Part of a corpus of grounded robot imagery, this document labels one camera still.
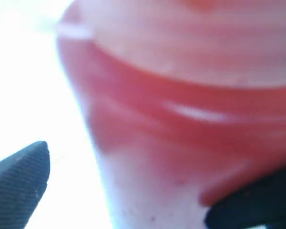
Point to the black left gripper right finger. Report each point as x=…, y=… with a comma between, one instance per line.
x=262, y=203

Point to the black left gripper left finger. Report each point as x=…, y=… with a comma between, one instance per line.
x=23, y=181

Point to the red ketchup squeeze bottle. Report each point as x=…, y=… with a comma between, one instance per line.
x=185, y=100

